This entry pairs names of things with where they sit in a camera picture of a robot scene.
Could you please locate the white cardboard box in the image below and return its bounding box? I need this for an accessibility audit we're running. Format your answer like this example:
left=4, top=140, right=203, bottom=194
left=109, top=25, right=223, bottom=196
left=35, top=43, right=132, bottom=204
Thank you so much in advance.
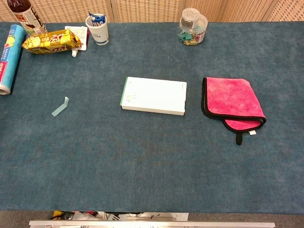
left=120, top=76, right=188, bottom=116

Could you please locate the small teal paper strip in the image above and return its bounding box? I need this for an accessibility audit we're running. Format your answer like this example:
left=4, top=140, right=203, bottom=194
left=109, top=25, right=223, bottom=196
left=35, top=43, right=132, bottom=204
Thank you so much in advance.
left=51, top=96, right=70, bottom=117

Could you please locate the pink black-edged microfiber cloth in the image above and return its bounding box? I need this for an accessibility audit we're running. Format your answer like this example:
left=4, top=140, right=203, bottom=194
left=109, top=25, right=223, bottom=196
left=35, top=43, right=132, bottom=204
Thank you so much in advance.
left=201, top=77, right=267, bottom=146

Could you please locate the clear jar of binder clips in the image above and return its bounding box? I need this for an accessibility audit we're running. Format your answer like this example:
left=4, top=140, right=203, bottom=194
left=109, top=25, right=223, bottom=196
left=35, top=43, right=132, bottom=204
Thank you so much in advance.
left=178, top=14, right=209, bottom=46

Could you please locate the white paper cup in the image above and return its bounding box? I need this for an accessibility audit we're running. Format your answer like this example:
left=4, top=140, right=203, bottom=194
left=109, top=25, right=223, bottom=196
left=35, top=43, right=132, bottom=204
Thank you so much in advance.
left=85, top=14, right=110, bottom=46

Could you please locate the small clear clip jar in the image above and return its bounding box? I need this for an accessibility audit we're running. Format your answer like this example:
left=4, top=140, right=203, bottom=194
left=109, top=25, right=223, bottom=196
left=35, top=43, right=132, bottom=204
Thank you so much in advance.
left=180, top=8, right=200, bottom=29

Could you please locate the wicker folding screen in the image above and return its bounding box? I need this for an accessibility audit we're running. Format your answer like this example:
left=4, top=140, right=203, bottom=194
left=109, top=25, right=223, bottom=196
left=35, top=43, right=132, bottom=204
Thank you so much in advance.
left=0, top=0, right=304, bottom=23

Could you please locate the white spout pouch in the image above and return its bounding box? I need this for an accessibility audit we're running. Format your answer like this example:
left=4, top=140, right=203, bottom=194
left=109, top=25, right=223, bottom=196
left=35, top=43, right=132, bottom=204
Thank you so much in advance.
left=64, top=25, right=89, bottom=57

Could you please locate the blue snack packet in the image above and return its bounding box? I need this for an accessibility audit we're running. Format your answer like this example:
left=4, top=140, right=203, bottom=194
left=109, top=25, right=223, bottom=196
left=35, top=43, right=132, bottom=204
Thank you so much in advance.
left=88, top=11, right=106, bottom=27

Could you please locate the gold snack package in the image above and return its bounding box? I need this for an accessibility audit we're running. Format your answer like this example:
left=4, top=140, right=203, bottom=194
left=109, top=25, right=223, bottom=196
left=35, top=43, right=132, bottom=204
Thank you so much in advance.
left=22, top=29, right=82, bottom=55

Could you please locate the blue food wrap roll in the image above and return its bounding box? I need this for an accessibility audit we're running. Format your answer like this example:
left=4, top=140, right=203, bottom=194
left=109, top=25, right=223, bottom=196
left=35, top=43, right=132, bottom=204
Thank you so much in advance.
left=0, top=24, right=27, bottom=95

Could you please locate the brown drink bottle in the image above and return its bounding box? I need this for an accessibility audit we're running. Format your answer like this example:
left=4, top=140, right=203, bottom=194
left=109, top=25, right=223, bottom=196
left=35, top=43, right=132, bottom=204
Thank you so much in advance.
left=6, top=0, right=48, bottom=36

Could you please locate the aluminium profile rail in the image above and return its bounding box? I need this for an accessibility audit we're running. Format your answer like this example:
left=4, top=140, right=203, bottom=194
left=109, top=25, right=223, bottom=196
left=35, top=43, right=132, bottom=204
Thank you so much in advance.
left=28, top=220, right=276, bottom=228

